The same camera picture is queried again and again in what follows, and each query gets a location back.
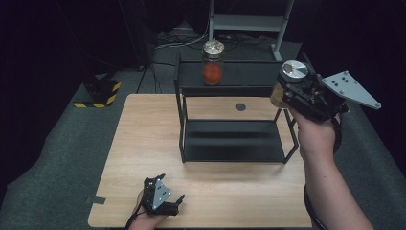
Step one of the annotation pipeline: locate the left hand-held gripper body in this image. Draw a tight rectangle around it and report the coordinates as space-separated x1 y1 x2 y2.
141 176 180 217

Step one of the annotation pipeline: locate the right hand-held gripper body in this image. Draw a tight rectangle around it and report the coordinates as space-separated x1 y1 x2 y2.
286 70 383 125

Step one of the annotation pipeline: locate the glass jar with silver lid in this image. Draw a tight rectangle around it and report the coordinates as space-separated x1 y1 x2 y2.
270 59 310 109

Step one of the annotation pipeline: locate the glass jar with red filling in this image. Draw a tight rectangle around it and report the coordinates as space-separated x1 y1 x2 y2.
201 39 226 86

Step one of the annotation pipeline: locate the black two-tier metal rack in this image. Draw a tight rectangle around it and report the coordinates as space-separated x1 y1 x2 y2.
173 52 300 165

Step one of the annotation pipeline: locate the person's left hand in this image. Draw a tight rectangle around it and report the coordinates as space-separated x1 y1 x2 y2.
127 189 169 230

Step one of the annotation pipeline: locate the person's right hand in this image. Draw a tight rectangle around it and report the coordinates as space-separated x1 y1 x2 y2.
287 105 342 162

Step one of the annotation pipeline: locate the dark tape strip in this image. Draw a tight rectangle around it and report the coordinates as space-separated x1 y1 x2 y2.
85 195 107 206

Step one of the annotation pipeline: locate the grey metal stand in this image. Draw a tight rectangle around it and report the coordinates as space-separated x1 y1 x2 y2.
208 0 295 62

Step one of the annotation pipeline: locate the yellow black striped floor block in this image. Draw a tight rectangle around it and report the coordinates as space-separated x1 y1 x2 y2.
73 74 123 109

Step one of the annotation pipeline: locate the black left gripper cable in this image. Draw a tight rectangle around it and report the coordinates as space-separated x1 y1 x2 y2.
124 204 144 230

